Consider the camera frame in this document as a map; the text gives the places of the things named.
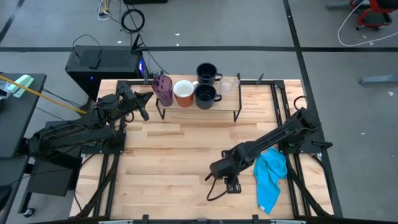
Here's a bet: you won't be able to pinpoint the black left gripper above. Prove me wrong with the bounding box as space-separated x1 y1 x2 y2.
119 86 154 123

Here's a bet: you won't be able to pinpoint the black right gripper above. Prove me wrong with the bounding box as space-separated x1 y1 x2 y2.
210 150 243 194

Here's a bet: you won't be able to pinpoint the purple faceted plastic tumbler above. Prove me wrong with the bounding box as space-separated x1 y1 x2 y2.
151 74 174 107

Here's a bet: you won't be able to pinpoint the orange mug with white inside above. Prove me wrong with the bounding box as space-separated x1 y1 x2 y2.
172 79 200 108

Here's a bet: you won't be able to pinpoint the dark blue speckled enamel mug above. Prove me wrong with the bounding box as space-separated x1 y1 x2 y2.
195 62 223 86
193 82 223 110

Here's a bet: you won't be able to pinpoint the small clear glass cup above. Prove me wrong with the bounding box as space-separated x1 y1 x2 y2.
220 76 241 95

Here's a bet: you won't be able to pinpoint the wooden shelf with black legs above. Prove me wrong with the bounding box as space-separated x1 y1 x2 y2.
152 73 244 124

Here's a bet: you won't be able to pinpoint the blue microfibre cloth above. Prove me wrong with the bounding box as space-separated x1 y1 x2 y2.
252 146 289 215

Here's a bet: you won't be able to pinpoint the black computer tower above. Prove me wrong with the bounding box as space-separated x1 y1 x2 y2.
64 45 147 101

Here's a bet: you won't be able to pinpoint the black wifi antennas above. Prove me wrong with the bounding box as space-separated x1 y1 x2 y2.
130 33 147 54

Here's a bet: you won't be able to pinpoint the black floor box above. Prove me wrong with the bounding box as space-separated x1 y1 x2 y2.
123 0 169 5

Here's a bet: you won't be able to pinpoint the black low cart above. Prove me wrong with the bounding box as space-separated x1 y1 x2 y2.
17 119 94 215

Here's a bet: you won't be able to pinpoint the mint green stapler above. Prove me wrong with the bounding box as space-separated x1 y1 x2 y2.
6 74 35 99

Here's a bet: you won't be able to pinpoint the black side desk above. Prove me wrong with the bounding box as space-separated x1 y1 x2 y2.
0 73 47 159

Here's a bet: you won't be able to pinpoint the clear plastic bag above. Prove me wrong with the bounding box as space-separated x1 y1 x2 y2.
0 80 15 101

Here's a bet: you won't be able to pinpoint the grey desk foot bar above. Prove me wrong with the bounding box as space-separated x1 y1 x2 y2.
325 1 354 10
359 73 398 85

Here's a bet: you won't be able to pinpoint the red rolling chair base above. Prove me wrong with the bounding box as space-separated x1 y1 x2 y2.
348 0 394 31

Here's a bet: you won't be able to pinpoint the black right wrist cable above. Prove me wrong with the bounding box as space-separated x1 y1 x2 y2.
204 172 229 202

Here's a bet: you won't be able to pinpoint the coiled black cable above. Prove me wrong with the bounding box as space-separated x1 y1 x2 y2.
120 8 146 34

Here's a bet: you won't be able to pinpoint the thin black tower cable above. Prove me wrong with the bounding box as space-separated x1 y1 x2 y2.
72 34 103 59

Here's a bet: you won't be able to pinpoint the white cable bundle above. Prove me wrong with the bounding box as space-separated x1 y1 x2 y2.
96 0 112 22

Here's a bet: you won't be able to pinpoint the yellow cable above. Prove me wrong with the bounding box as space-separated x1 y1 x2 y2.
0 74 88 115

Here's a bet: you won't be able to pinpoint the black right arm cable loop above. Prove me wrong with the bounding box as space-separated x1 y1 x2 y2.
293 95 309 112

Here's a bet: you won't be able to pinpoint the black aluminium table frame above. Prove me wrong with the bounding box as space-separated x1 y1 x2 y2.
73 79 335 224

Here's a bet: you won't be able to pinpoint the long white floor cable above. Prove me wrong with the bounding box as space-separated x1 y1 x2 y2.
337 0 398 47

